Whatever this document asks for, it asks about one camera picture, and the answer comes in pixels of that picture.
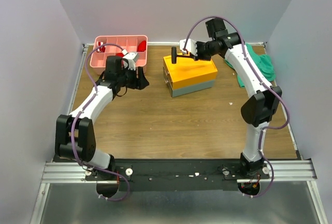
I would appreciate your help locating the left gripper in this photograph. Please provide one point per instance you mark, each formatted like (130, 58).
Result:
(139, 83)

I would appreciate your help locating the yellow and grey drawer box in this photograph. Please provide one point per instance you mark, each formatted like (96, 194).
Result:
(188, 76)

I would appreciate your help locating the black ribbed tool handle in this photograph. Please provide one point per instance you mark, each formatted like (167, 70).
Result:
(175, 55)

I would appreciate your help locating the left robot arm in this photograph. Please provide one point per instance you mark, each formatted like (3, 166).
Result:
(75, 137)

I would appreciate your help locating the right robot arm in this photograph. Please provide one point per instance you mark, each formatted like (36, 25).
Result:
(263, 97)

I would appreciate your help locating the red object front compartment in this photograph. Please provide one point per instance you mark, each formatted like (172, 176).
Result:
(120, 54)

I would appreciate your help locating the red object compartment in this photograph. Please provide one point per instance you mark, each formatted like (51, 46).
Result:
(120, 54)
(142, 46)

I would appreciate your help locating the red object back compartment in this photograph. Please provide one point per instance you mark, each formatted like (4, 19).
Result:
(142, 46)

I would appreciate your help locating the pink compartment tray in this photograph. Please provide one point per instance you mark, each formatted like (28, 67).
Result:
(128, 42)

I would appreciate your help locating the red white striped item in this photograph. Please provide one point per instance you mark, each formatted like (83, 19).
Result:
(100, 47)

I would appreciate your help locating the green cloth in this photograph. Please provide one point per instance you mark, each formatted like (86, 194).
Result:
(263, 63)

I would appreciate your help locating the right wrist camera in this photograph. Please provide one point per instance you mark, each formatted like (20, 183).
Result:
(188, 46)

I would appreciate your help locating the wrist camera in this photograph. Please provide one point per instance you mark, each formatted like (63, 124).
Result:
(188, 46)
(129, 59)

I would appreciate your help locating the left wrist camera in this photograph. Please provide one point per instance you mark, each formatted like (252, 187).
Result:
(129, 59)

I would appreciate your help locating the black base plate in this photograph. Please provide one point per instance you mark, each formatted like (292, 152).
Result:
(177, 174)

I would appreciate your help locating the aluminium rail frame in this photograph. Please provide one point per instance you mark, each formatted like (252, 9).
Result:
(182, 147)

